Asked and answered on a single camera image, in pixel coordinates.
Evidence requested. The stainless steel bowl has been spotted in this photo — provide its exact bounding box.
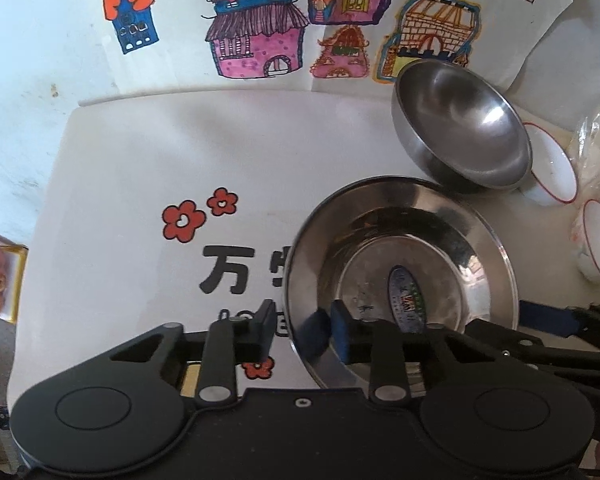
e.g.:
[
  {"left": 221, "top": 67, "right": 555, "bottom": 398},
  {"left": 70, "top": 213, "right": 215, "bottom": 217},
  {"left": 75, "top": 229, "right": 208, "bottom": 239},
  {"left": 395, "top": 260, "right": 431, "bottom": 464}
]
[{"left": 391, "top": 59, "right": 533, "bottom": 193}]

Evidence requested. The stainless steel plate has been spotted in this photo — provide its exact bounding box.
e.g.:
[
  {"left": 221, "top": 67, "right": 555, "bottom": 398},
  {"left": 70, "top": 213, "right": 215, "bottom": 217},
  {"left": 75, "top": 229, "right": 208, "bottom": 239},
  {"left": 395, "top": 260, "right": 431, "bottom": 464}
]
[{"left": 282, "top": 175, "right": 520, "bottom": 392}]

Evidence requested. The tray of snacks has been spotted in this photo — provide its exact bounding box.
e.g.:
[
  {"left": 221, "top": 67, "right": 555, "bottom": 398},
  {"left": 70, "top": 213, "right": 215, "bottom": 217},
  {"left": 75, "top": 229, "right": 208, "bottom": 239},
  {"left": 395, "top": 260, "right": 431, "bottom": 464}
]
[{"left": 0, "top": 230, "right": 29, "bottom": 324}]

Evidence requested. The children's drawing of houses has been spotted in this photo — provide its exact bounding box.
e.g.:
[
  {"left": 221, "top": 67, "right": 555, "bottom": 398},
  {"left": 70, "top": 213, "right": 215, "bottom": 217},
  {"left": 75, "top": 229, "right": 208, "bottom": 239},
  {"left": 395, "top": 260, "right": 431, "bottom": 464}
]
[{"left": 77, "top": 0, "right": 578, "bottom": 107}]

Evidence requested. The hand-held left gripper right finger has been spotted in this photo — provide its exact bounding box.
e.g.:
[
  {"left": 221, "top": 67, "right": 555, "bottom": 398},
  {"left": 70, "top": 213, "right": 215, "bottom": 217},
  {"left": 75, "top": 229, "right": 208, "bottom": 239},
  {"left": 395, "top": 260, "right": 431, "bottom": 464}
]
[{"left": 330, "top": 300, "right": 533, "bottom": 406}]

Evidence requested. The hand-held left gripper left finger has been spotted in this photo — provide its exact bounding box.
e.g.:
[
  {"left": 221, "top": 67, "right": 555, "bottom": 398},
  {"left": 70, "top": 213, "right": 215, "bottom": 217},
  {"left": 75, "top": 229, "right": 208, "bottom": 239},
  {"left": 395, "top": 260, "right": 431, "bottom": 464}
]
[{"left": 107, "top": 299, "right": 277, "bottom": 409}]

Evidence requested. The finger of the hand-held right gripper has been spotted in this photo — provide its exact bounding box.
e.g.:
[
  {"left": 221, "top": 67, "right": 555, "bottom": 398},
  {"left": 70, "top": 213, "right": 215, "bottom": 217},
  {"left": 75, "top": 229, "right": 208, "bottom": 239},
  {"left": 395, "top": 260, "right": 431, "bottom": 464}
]
[
  {"left": 465, "top": 317, "right": 600, "bottom": 398},
  {"left": 519, "top": 301, "right": 600, "bottom": 356}
]

